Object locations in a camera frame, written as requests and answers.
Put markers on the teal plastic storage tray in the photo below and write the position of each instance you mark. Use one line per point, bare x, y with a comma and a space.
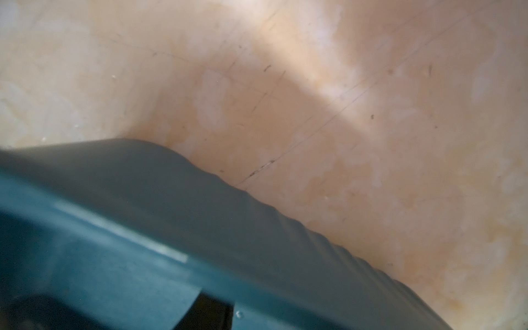
125, 234

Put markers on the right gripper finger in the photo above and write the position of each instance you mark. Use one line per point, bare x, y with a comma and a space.
207, 313

